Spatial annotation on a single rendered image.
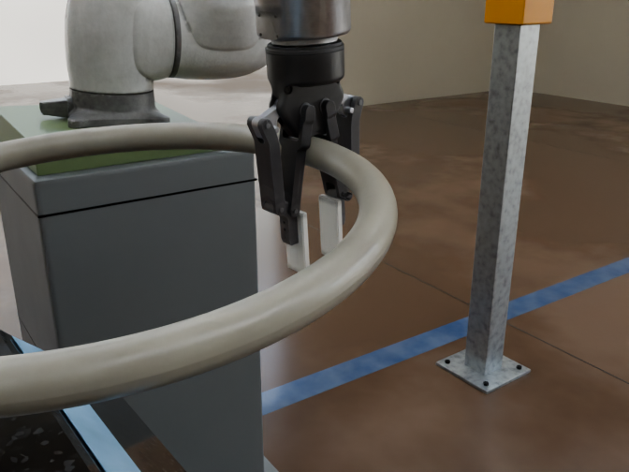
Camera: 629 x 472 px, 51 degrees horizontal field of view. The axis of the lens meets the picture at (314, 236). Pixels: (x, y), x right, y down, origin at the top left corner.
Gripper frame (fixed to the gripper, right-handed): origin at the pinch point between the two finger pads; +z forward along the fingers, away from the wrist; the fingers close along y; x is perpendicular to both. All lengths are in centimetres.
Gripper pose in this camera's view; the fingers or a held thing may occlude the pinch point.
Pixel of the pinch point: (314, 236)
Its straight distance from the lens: 71.0
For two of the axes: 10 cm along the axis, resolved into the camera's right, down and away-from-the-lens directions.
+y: -7.5, 3.0, -5.9
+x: 6.6, 2.7, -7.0
